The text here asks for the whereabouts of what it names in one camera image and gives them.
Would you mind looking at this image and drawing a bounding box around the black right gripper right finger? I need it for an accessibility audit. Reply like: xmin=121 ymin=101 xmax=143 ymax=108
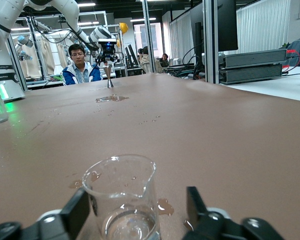
xmin=182 ymin=186 xmax=283 ymax=240

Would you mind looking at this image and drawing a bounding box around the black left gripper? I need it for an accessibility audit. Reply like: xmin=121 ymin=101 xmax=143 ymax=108
xmin=95 ymin=42 xmax=120 ymax=67

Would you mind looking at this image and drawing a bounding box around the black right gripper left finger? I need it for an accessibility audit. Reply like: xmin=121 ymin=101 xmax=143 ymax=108
xmin=19 ymin=187 xmax=91 ymax=240

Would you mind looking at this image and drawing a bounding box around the steel jigger measuring cup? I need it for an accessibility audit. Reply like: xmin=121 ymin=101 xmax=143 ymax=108
xmin=102 ymin=65 xmax=115 ymax=89

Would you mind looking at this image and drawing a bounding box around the clear glass beaker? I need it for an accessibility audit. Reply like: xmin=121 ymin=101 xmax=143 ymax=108
xmin=81 ymin=154 xmax=161 ymax=240

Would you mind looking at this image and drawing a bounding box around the person in blue jacket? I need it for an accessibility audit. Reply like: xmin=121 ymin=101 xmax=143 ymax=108
xmin=61 ymin=43 xmax=103 ymax=86

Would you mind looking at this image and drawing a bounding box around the person in beige jacket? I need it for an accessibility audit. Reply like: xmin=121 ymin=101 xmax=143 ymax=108
xmin=138 ymin=46 xmax=164 ymax=74

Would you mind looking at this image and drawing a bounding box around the person in dark clothes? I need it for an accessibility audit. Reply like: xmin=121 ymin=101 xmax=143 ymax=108
xmin=159 ymin=53 xmax=170 ymax=68

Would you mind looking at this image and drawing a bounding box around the brown table mat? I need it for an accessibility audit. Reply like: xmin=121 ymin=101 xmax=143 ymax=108
xmin=0 ymin=72 xmax=300 ymax=240

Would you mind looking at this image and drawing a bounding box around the black computer monitor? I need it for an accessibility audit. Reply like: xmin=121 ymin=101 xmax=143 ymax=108
xmin=189 ymin=0 xmax=239 ymax=60

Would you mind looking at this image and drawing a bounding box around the white table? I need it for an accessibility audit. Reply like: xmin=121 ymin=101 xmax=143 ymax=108
xmin=224 ymin=66 xmax=300 ymax=103

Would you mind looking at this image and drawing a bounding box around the grey power supply unit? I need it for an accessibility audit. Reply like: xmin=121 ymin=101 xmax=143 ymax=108
xmin=219 ymin=48 xmax=288 ymax=69
xmin=219 ymin=63 xmax=283 ymax=85

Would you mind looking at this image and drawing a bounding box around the white curtain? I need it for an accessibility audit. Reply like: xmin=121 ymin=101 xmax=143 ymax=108
xmin=169 ymin=0 xmax=291 ymax=66

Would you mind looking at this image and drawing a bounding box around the slim aluminium post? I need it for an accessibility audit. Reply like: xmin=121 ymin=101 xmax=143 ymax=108
xmin=141 ymin=0 xmax=157 ymax=74

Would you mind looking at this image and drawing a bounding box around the wide aluminium post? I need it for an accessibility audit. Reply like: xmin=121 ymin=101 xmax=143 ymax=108
xmin=202 ymin=0 xmax=220 ymax=84

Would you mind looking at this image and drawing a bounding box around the red cable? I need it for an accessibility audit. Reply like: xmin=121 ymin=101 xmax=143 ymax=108
xmin=281 ymin=49 xmax=300 ymax=74

